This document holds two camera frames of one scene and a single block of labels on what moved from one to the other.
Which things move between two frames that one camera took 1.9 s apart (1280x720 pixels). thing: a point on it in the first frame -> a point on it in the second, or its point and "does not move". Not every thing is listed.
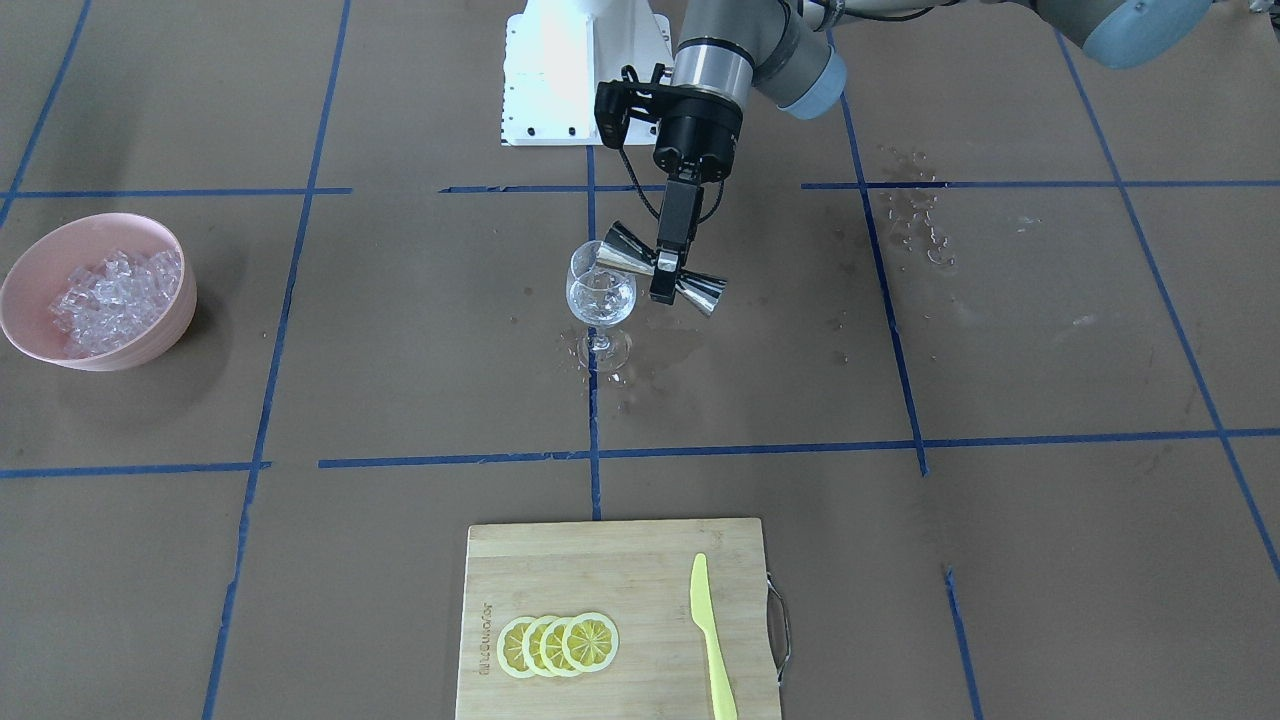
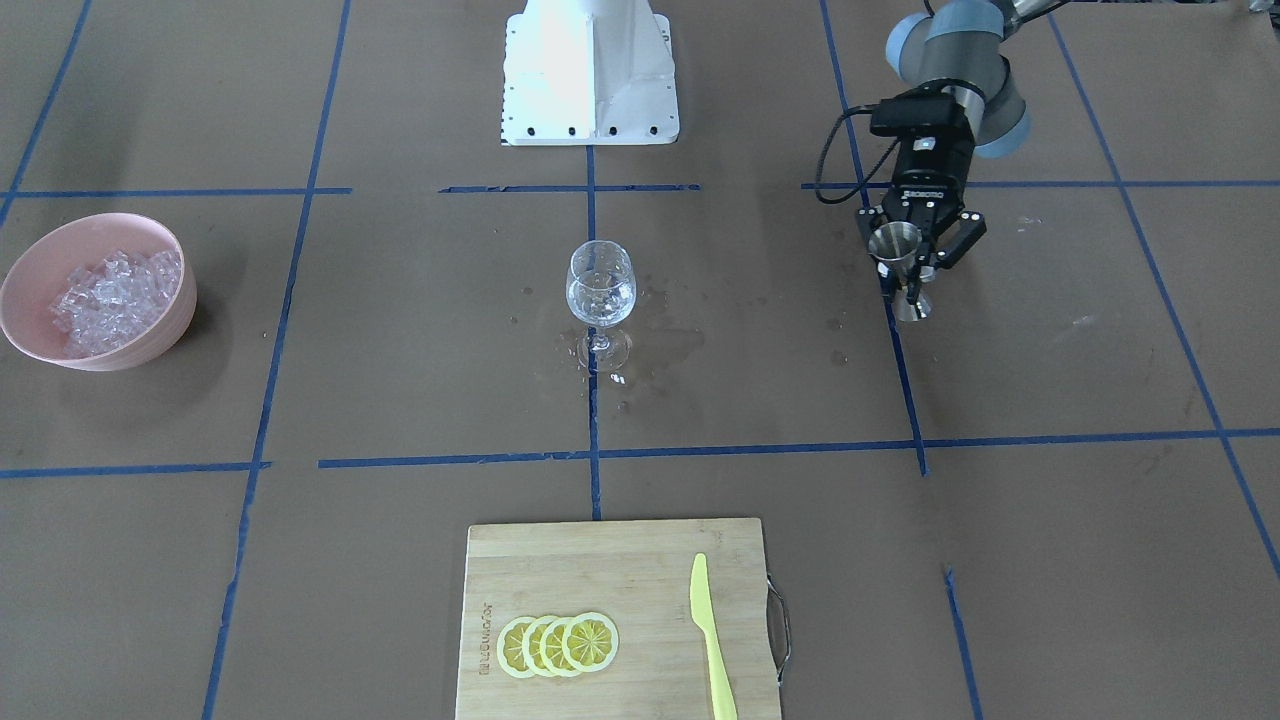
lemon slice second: x=531 y=646 does not move
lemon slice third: x=551 y=648 does not move
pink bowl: x=105 y=292 does not move
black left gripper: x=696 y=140 -> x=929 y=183
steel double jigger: x=622 y=247 -> x=899 y=244
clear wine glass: x=601 y=295 does not move
